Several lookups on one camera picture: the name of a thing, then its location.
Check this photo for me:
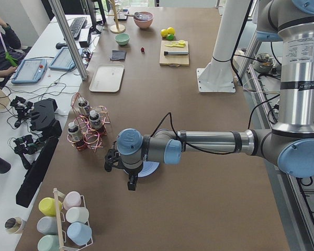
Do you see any black keyboard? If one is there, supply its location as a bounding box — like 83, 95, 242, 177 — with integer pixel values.
69, 17, 87, 40

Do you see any blue plate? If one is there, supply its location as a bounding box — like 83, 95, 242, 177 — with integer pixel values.
135, 161, 160, 178

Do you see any mint green bowl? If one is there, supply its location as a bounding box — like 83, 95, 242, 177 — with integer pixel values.
115, 33, 130, 46

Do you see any pink bowl with ice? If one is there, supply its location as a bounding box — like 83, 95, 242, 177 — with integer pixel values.
133, 12, 153, 29

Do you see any blue teach pendant tablet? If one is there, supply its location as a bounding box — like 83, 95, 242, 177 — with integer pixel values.
11, 59, 47, 84

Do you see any beige rectangular tray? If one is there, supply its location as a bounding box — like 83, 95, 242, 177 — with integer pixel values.
89, 64, 124, 93

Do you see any dark sauce bottle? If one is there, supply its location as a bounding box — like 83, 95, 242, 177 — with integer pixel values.
68, 122, 85, 150
88, 110, 102, 130
78, 97, 91, 116

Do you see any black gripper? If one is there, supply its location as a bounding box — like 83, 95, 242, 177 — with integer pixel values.
104, 149, 138, 191

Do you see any yellow plastic knife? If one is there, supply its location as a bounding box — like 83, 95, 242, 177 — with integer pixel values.
165, 43, 186, 48

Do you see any blue cup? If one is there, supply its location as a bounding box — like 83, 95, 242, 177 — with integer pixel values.
67, 222, 92, 246

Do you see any yellow cup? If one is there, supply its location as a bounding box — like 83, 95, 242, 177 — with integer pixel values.
38, 197, 56, 216

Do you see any wooden cutting board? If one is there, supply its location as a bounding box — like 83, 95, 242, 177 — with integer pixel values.
159, 40, 189, 66

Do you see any dark grey folded cloth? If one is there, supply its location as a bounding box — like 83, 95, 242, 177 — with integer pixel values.
110, 50, 127, 61

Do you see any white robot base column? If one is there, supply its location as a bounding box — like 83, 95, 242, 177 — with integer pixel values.
197, 0, 253, 93

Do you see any metal ice scoop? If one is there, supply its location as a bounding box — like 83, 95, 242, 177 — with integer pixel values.
125, 12, 149, 20

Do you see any seated person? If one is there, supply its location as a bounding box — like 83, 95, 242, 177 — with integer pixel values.
0, 18, 26, 88

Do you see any green lime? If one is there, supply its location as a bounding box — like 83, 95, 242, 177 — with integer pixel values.
166, 34, 174, 41

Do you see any wooden mug tree stand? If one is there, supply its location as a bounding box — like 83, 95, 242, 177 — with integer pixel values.
108, 0, 126, 34

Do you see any mint green cup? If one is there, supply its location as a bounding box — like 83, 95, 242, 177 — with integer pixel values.
37, 235, 59, 251

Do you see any grey cup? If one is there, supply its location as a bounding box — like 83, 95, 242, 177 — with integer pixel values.
37, 216, 58, 235

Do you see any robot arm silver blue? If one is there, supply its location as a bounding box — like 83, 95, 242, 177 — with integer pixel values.
104, 1, 314, 190

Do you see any copper wire bottle rack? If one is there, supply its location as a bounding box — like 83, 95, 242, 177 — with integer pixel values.
67, 92, 110, 151

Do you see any white wire cup rack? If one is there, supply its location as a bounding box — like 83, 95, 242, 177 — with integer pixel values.
53, 188, 94, 250

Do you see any pink cup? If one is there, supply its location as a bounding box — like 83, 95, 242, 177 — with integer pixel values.
63, 191, 81, 210

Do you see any black computer mouse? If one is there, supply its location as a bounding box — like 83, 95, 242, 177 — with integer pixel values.
55, 42, 67, 50

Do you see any white cup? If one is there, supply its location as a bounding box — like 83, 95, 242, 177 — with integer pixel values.
65, 207, 89, 224

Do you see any aluminium frame post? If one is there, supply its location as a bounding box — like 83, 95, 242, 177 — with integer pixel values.
49, 0, 88, 81

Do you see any tape roll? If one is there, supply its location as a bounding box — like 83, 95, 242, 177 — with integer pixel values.
4, 217, 26, 234

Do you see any black handled knife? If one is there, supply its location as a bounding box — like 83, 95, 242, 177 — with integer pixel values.
163, 51, 189, 56

